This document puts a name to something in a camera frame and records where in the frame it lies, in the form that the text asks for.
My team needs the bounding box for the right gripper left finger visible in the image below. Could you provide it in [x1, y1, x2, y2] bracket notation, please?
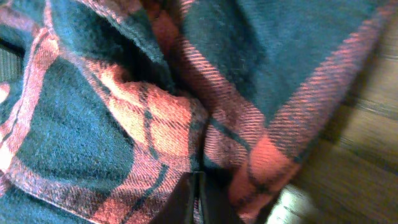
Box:
[150, 173, 197, 224]

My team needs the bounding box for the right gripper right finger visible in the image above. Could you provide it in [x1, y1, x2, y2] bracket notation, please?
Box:
[198, 172, 244, 224]

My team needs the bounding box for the red navy plaid shirt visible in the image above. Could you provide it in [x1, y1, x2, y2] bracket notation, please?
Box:
[1, 0, 397, 223]

